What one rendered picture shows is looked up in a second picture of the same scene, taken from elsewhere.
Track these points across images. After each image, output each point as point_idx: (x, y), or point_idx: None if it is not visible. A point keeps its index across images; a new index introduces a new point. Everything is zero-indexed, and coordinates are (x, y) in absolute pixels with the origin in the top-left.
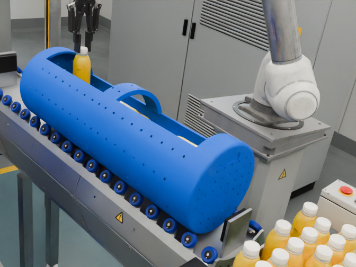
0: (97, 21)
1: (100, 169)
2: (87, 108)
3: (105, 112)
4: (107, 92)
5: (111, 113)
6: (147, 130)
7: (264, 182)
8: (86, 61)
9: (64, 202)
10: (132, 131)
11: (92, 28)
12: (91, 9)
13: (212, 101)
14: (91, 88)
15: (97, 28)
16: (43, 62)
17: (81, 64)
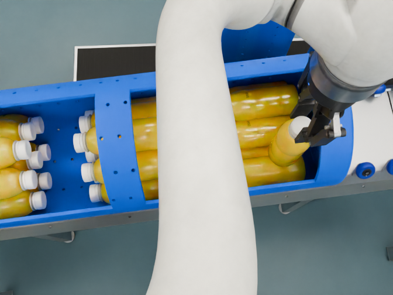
0: (315, 140)
1: None
2: (134, 74)
3: (95, 81)
4: (120, 92)
5: (83, 83)
6: (4, 95)
7: None
8: (282, 133)
9: None
10: (30, 88)
11: (309, 130)
12: (316, 110)
13: None
14: (155, 82)
15: (312, 145)
16: (300, 63)
17: (280, 127)
